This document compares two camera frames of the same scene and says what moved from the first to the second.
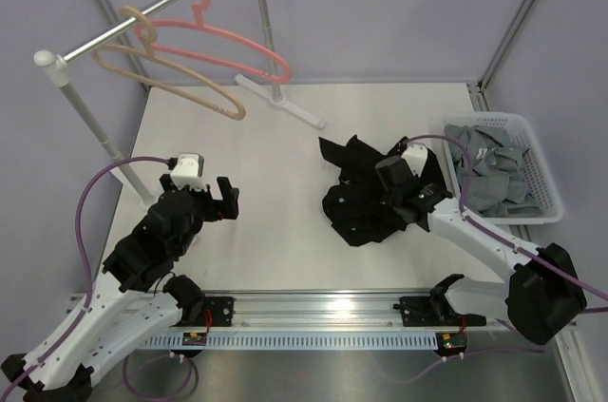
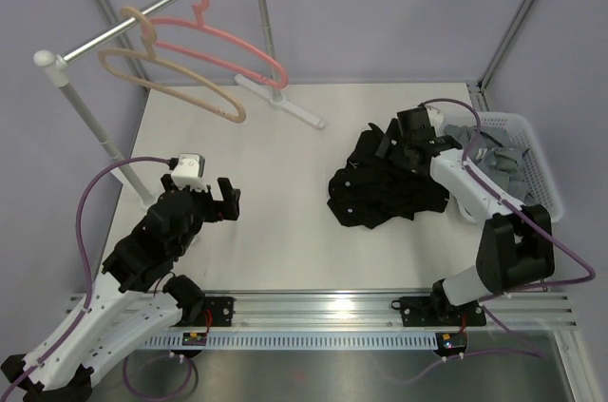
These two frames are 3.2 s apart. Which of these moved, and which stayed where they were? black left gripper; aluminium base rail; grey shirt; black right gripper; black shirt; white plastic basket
Moved: black right gripper; black shirt
Stayed: white plastic basket; black left gripper; aluminium base rail; grey shirt
